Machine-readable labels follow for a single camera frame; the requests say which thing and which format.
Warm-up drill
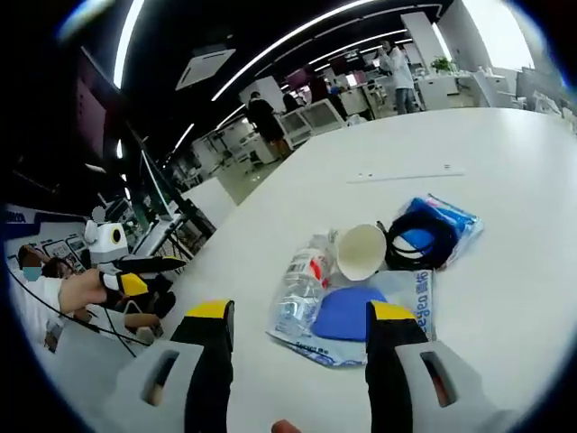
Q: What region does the white cabinet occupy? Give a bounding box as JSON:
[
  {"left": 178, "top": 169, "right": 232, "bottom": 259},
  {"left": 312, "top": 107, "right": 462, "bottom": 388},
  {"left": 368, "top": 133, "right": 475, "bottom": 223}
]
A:
[{"left": 278, "top": 97, "right": 349, "bottom": 151}]

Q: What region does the white table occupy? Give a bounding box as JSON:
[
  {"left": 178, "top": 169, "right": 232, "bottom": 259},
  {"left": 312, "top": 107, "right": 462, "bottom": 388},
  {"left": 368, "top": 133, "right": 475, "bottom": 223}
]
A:
[{"left": 33, "top": 106, "right": 577, "bottom": 433}]

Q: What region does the crushed clear plastic bottle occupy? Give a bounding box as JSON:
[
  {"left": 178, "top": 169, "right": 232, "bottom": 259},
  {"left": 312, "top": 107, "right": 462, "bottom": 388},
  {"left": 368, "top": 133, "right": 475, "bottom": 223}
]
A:
[{"left": 269, "top": 228, "right": 340, "bottom": 340}]

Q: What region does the ceiling air conditioner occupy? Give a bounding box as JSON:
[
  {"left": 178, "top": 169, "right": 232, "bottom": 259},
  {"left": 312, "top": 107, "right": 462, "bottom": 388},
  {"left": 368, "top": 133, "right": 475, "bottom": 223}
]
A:
[{"left": 174, "top": 47, "right": 237, "bottom": 92}]

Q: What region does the blue plastic packet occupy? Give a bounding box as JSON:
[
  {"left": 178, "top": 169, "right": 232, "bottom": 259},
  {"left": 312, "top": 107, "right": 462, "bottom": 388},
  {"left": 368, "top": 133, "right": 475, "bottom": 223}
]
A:
[{"left": 396, "top": 193, "right": 485, "bottom": 272}]

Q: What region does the wall poster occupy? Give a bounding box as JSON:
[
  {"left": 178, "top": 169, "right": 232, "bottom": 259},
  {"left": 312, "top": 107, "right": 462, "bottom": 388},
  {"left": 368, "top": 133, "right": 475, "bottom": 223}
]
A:
[{"left": 40, "top": 234, "right": 89, "bottom": 272}]

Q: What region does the potted green plant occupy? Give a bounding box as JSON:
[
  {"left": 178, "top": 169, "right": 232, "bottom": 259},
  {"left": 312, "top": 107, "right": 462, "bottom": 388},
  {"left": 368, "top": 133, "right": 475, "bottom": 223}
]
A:
[{"left": 430, "top": 55, "right": 457, "bottom": 76}]

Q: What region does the thin black cable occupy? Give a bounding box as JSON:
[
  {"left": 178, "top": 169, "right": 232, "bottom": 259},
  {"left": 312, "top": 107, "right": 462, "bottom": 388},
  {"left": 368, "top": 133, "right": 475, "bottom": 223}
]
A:
[{"left": 7, "top": 270, "right": 152, "bottom": 358}]

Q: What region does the thin white strip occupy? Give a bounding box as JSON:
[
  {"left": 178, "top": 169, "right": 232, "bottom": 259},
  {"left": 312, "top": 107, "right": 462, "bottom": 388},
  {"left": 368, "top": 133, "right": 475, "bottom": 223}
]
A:
[{"left": 345, "top": 167, "right": 466, "bottom": 185}]

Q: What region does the long ceiling light strip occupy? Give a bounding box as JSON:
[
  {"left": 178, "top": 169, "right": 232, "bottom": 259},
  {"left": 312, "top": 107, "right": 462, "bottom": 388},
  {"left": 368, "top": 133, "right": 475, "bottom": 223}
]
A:
[{"left": 210, "top": 0, "right": 375, "bottom": 103}]

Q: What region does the clear packet with blue cloth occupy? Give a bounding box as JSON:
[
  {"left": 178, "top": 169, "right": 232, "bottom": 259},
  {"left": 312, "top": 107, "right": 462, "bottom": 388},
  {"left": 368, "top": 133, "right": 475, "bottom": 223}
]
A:
[{"left": 265, "top": 269, "right": 435, "bottom": 370}]

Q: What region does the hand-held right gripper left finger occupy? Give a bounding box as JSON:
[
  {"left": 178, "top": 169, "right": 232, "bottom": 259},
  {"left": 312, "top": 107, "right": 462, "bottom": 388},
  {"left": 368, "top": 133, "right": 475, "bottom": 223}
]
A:
[{"left": 103, "top": 299, "right": 235, "bottom": 433}]

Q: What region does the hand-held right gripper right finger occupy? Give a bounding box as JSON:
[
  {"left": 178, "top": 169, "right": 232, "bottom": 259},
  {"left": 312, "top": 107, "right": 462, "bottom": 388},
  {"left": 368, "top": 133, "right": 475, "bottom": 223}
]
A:
[{"left": 364, "top": 299, "right": 513, "bottom": 433}]

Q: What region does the white paper cup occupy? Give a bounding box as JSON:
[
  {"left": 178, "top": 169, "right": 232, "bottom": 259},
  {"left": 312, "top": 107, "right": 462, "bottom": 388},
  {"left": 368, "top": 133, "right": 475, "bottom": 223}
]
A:
[{"left": 336, "top": 223, "right": 388, "bottom": 282}]

